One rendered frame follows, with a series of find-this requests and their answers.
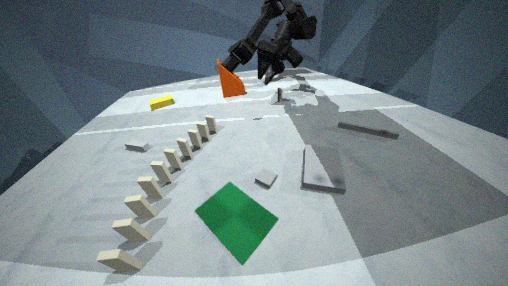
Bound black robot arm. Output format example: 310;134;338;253
221;0;317;74

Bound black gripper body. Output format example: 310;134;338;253
257;34;290;72

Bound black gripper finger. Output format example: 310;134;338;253
257;51;277;80
265;66;281;86

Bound yellow flat block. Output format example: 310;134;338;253
149;95;175;110

